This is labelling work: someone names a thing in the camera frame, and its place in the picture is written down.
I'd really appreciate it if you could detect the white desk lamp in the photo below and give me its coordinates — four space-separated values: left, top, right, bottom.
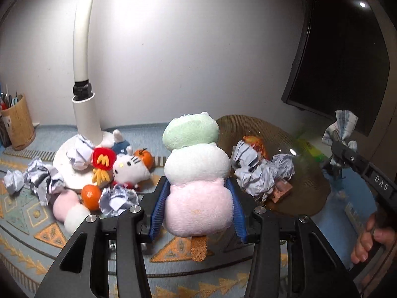
53 0 125 190

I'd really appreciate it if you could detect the large paper sheet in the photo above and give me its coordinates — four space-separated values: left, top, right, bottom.
236 161 280 204

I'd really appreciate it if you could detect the black monitor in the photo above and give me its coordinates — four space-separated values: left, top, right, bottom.
282 0 391 137

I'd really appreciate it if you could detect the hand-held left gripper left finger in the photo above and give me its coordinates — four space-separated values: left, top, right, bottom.
34 176 170 298

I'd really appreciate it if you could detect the grey printed crumpled paper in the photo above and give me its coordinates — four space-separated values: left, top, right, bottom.
24 158 66 205

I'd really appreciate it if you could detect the white cat plush toy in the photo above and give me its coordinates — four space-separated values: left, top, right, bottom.
111 153 152 191

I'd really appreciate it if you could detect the tricolor dango plush toy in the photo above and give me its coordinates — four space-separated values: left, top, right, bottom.
162 112 234 263
52 189 92 235

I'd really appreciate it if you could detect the person's right hand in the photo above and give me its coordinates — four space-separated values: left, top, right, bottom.
350 213 397 264

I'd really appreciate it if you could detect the black mesh pen holder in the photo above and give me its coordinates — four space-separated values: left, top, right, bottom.
0 115 13 148

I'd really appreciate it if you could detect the patterned woven table mat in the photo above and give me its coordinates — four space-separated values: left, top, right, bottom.
0 124 311 298

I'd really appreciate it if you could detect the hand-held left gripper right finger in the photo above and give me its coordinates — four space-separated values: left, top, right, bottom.
226 177 362 298

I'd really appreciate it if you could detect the pink carton box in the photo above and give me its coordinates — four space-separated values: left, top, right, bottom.
270 178 294 202

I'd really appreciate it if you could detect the green tissue box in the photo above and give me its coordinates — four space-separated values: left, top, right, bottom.
296 138 326 159

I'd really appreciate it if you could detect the white paper ball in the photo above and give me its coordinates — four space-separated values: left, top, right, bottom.
99 185 139 217
4 170 25 194
231 140 259 177
271 153 295 181

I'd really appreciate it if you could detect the red fries plush toy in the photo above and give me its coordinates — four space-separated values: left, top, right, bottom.
91 147 117 188

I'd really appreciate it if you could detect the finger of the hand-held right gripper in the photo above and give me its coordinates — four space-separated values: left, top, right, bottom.
331 141 368 175

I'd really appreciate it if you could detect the wooden pen holder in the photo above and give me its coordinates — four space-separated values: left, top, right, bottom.
0 95 36 151

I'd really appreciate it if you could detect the lined paper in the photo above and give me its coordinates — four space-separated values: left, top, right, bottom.
66 135 95 171

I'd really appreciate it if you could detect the orange bread snack packet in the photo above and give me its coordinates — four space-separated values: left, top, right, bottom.
242 135 269 159

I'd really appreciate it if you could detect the ribbed amber glass bowl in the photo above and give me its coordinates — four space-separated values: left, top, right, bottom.
214 115 332 218

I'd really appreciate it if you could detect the orange tangerine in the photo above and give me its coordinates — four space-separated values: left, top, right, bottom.
133 148 155 174
81 185 102 211

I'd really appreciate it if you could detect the blue and white plush toy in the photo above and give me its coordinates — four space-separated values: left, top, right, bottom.
112 129 131 155

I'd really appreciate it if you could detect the plaid cloth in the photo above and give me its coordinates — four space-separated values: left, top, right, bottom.
321 110 359 166

